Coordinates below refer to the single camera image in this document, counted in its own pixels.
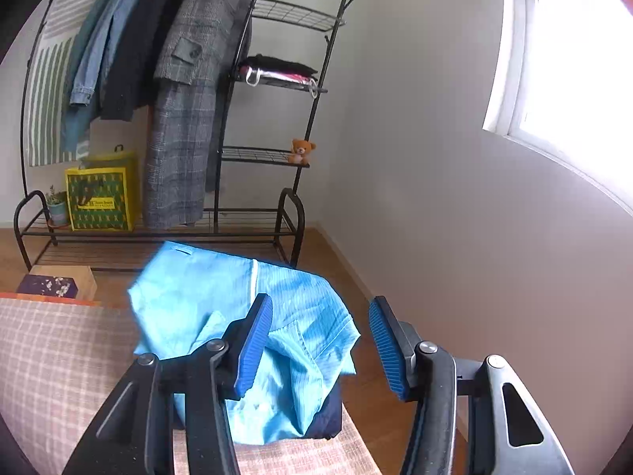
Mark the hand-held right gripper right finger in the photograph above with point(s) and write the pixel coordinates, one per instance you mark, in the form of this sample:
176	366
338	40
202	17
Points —
388	346

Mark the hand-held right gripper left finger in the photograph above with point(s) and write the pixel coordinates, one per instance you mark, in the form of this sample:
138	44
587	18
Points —
254	346

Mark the light blue pinstriped work coat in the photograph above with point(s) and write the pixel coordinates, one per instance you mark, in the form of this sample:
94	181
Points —
198	297

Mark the dark blue clothes pile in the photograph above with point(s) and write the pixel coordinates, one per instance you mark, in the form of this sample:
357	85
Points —
329	415

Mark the black metal clothes rack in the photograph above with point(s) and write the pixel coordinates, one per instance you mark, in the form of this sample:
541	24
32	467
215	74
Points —
257	157

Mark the pink plaid blanket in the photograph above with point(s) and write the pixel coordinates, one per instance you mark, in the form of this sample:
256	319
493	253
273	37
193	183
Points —
64	356

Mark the small teddy bear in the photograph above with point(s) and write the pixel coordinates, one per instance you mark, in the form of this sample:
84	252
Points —
301	151

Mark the brown box purple floral lid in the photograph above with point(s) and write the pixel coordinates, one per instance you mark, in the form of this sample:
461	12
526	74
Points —
59	282

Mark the yellow green patterned bag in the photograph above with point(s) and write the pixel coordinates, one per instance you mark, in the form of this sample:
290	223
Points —
101	198

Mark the grey plaid coat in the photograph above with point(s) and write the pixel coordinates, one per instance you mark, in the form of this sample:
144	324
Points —
183	133

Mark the potted plant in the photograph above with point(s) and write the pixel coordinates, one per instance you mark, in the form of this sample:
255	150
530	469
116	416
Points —
58	210

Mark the pink packaged cloth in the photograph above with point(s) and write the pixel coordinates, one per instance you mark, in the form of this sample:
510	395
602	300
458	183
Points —
287	78

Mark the teal shirt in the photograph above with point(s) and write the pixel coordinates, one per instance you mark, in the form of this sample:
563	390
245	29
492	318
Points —
74	128

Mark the navy coat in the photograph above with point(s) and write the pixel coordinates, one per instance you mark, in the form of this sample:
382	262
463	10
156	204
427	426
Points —
138	59

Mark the denim shirt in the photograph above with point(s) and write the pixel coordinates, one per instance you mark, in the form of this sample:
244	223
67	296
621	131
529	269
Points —
99	49

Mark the green white striped cloth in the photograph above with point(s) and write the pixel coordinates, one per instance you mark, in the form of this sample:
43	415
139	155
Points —
44	84

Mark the white framed window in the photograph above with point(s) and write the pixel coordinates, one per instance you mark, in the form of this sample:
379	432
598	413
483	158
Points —
568	59

